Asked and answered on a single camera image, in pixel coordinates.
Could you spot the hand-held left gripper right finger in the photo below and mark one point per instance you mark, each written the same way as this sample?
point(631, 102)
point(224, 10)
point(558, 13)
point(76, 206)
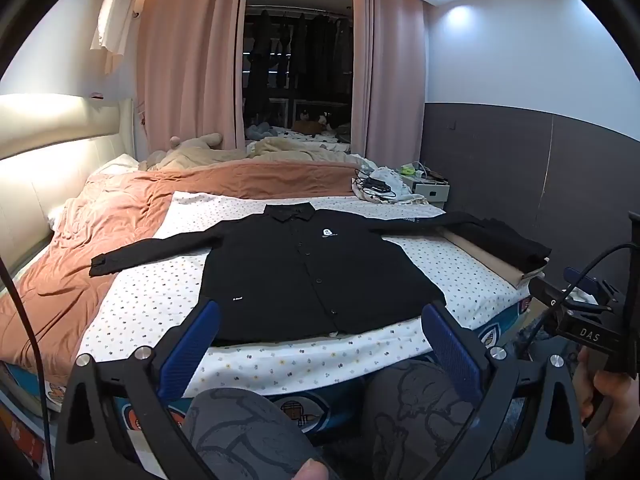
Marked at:
point(450, 345)

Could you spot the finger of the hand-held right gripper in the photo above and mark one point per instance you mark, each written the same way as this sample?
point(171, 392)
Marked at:
point(576, 277)
point(546, 292)

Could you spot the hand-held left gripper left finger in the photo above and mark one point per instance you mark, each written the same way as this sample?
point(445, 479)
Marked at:
point(194, 336)

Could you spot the black button-up shirt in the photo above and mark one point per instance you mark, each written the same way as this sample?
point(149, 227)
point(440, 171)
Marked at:
point(310, 280)

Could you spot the person's right hand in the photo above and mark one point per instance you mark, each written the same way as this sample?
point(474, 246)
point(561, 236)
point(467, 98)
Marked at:
point(617, 410)

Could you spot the person's left hand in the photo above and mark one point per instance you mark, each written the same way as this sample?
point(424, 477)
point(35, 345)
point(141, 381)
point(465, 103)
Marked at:
point(312, 472)

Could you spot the white floral bed sheet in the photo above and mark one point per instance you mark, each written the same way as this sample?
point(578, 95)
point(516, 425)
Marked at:
point(150, 285)

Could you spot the person's right leg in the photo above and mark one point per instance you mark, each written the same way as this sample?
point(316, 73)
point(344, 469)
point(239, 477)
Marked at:
point(415, 410)

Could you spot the person's leg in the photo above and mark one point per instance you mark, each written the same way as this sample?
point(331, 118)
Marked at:
point(240, 435)
point(415, 410)

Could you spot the person's left leg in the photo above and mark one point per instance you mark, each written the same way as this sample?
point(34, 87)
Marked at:
point(240, 435)

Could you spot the cartoon print mattress cover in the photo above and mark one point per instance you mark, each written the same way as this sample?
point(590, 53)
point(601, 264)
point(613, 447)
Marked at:
point(295, 407)

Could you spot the orange quilted blanket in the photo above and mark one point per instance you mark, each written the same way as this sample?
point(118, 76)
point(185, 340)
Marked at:
point(85, 230)

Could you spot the white nightstand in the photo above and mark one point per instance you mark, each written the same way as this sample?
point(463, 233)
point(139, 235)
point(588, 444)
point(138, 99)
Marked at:
point(431, 191)

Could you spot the green item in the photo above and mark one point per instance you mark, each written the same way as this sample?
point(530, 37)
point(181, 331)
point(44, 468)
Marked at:
point(410, 172)

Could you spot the white pillow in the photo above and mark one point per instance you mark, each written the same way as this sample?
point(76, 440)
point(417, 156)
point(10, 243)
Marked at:
point(117, 164)

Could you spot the beige plush toy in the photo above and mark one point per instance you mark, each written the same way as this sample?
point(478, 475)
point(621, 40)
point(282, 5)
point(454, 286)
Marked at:
point(197, 142)

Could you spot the blue plush toy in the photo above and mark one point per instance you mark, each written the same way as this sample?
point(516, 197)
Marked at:
point(260, 131)

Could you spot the cream padded headboard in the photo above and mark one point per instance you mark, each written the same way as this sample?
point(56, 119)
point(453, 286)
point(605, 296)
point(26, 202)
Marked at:
point(55, 160)

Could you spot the brown plush toy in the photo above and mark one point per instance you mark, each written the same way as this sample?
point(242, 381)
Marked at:
point(307, 126)

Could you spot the dark window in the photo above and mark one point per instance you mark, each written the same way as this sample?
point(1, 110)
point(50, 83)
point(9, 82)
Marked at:
point(300, 60)

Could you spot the white hanging garment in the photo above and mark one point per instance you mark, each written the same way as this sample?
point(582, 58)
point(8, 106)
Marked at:
point(117, 15)

